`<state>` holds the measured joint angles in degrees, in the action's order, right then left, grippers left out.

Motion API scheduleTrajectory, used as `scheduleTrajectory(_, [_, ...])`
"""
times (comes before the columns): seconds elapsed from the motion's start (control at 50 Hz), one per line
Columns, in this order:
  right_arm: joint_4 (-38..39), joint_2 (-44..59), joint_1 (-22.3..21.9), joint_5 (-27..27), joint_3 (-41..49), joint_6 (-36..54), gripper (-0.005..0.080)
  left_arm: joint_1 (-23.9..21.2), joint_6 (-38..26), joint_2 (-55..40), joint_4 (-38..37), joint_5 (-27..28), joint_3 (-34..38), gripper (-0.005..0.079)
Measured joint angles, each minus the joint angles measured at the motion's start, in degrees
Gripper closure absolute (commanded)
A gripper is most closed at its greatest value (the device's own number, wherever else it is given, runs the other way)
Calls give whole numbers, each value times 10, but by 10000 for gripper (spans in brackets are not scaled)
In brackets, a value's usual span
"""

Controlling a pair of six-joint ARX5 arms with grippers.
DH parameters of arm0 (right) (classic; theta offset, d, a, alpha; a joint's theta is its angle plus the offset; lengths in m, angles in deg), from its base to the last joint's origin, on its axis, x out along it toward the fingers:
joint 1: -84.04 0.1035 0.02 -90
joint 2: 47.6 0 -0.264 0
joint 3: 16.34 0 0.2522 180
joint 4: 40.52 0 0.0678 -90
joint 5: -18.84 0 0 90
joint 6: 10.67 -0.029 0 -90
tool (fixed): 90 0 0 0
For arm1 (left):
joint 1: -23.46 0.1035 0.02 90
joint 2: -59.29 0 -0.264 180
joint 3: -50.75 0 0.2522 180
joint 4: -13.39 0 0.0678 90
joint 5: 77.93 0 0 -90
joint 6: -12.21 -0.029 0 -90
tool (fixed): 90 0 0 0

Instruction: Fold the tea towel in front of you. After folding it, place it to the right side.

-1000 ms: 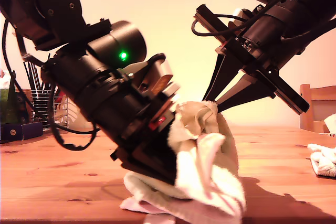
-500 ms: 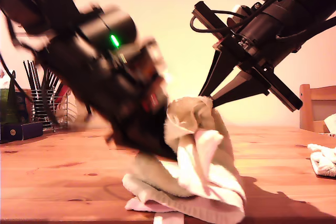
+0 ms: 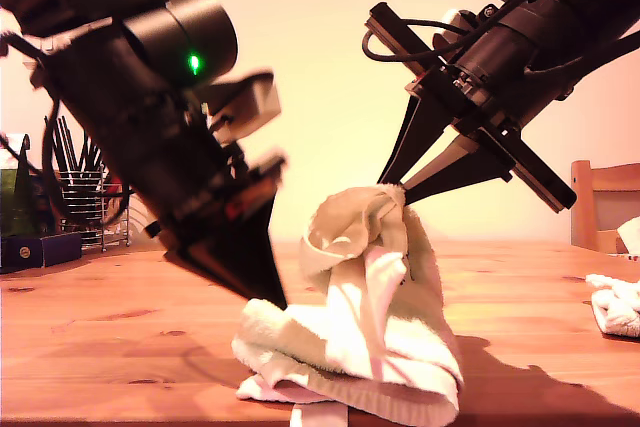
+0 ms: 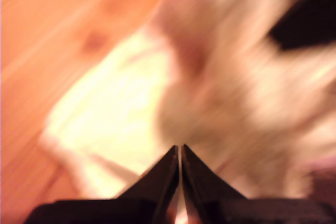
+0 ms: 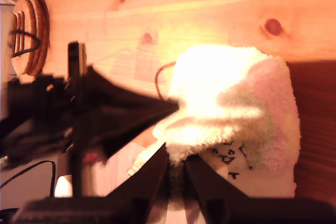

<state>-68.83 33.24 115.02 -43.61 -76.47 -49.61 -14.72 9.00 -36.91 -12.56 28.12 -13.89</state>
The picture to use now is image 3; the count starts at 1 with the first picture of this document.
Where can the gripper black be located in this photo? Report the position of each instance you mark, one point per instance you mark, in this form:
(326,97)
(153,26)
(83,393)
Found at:
(490,82)

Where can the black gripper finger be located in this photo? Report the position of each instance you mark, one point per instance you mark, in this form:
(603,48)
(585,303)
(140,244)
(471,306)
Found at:
(240,257)

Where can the white towel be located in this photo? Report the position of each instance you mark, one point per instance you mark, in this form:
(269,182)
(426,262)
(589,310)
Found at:
(375,307)

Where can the beige fluffy tea towel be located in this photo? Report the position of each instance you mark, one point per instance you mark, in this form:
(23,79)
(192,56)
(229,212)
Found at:
(617,307)

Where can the wooden chair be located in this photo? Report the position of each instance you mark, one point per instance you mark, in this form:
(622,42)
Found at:
(582,207)

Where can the dark blue box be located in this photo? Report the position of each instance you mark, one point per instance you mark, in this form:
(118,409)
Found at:
(30,249)

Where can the dark green paper bag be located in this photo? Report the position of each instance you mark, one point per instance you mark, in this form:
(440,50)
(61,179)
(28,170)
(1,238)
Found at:
(15,207)

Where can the white tissue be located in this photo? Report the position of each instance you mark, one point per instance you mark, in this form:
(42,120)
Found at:
(12,152)

